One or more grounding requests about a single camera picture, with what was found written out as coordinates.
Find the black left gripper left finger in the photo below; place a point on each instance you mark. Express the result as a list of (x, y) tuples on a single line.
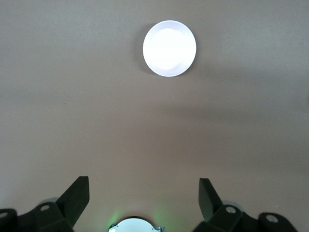
[(72, 200)]

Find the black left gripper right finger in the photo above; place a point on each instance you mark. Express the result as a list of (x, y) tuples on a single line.
[(210, 203)]

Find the brown table mat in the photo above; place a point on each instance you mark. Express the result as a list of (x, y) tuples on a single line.
[(72, 108)]

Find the pink plastic bowl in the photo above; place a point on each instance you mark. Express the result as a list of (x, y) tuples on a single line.
[(169, 48)]

